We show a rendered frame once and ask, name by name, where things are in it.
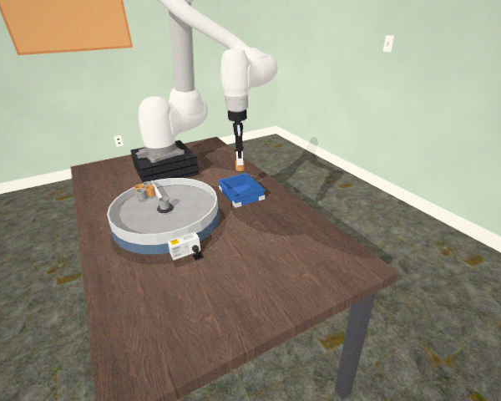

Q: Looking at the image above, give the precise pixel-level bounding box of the blue shallow tray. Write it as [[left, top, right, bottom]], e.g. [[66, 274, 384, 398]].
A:
[[218, 173, 266, 208]]

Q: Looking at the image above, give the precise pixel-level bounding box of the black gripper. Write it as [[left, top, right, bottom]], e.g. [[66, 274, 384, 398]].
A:
[[228, 110, 247, 165]]

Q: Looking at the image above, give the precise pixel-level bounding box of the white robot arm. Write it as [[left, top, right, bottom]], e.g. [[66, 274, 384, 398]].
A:
[[136, 0, 278, 163]]

